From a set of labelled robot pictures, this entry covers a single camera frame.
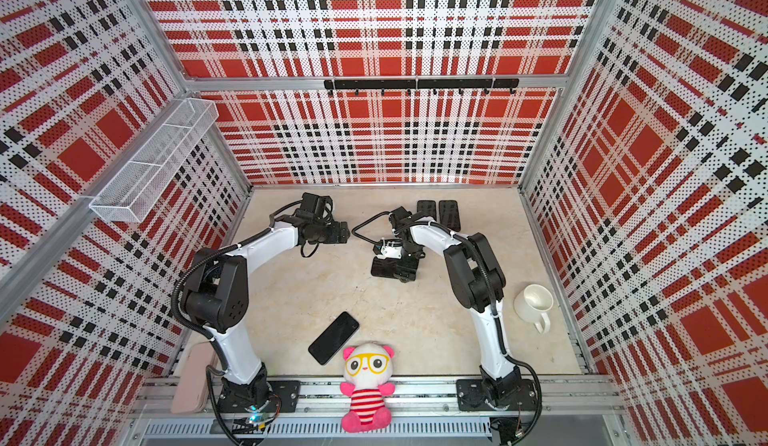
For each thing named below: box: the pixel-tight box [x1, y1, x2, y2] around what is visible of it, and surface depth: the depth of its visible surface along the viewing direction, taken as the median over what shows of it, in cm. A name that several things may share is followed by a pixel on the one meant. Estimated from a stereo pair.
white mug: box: [513, 283, 554, 335], surface depth 85 cm
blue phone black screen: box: [308, 311, 360, 366], surface depth 85 cm
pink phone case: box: [171, 341, 218, 414], surface depth 75 cm
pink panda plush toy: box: [340, 343, 395, 433], surface depth 72 cm
